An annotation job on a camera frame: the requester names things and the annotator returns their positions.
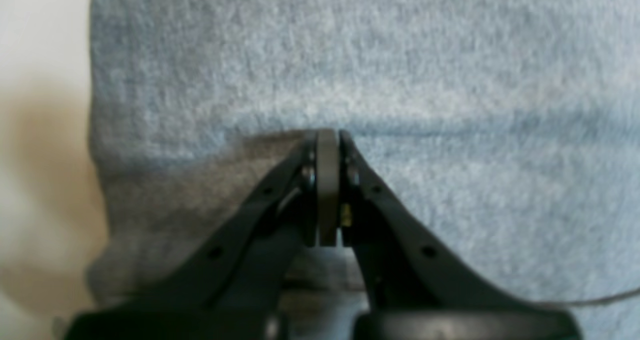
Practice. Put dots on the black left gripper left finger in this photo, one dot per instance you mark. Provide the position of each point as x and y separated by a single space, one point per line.
229 289

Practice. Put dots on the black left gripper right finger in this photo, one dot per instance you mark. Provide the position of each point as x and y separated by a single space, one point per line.
417 288

